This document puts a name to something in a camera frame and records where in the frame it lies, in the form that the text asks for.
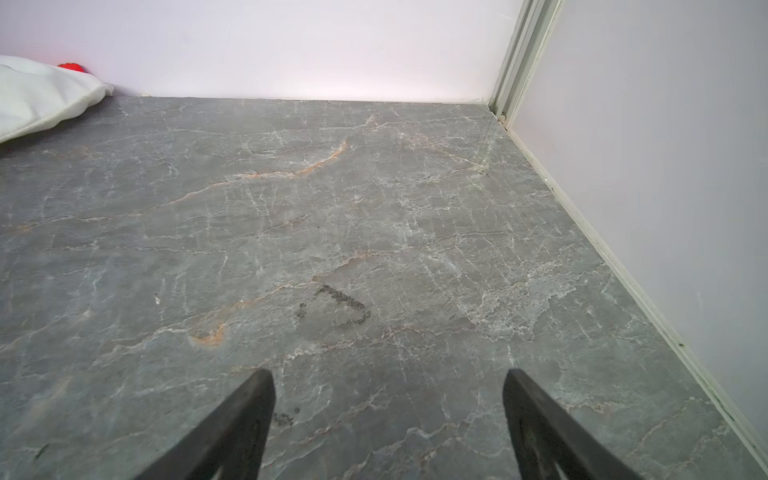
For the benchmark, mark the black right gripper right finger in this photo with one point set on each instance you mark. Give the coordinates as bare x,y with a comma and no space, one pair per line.
550,444

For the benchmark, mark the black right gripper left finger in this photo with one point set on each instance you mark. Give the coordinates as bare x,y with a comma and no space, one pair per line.
227,444

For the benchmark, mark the colourful rainbow kids jacket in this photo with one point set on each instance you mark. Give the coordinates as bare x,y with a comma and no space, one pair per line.
37,96

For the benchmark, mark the aluminium frame corner post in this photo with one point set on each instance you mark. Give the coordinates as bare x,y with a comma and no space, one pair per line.
533,27

